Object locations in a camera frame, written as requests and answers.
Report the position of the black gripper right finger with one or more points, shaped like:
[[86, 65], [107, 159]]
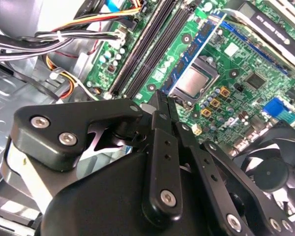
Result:
[[195, 152]]

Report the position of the blue RAM stick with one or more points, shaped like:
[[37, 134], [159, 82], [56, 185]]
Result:
[[195, 48]]

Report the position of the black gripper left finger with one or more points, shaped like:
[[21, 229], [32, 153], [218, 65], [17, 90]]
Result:
[[76, 118]]

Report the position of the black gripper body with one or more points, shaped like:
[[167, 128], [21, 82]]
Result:
[[100, 201]]

